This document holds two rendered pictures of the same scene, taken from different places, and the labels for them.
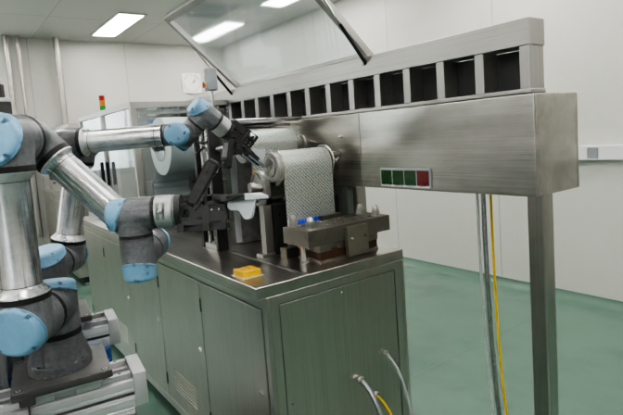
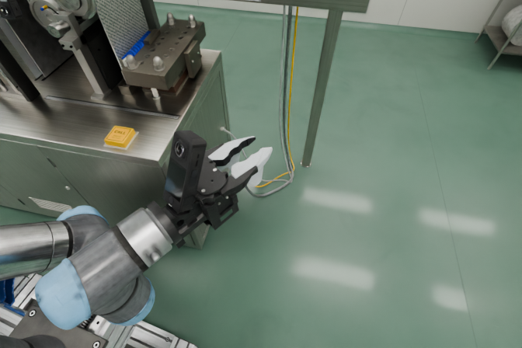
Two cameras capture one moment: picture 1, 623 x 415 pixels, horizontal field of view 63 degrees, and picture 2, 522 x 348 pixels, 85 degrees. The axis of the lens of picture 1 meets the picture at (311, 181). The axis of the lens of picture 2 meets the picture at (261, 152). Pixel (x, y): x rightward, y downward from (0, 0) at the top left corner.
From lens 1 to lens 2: 1.01 m
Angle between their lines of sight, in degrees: 57
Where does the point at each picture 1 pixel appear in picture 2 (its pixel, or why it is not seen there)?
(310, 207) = (130, 33)
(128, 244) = (120, 311)
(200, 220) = (203, 217)
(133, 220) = (119, 292)
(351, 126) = not seen: outside the picture
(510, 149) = not seen: outside the picture
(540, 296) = (326, 70)
